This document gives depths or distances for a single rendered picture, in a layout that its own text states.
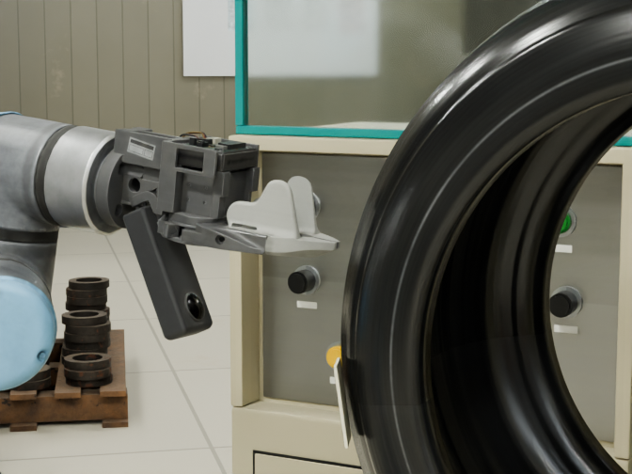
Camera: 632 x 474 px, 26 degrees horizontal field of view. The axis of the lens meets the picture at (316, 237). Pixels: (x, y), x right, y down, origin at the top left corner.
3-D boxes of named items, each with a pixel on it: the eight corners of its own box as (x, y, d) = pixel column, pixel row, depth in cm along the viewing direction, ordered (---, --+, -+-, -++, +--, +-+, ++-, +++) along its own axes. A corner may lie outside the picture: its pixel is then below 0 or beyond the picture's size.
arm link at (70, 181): (39, 232, 117) (107, 220, 126) (86, 243, 115) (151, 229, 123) (47, 129, 115) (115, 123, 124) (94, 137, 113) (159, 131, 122)
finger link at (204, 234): (257, 238, 107) (163, 218, 111) (255, 257, 108) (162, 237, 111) (286, 230, 111) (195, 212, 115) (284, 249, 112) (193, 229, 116)
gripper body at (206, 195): (221, 151, 109) (98, 130, 114) (212, 257, 110) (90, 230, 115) (268, 146, 115) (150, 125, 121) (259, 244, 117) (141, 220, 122)
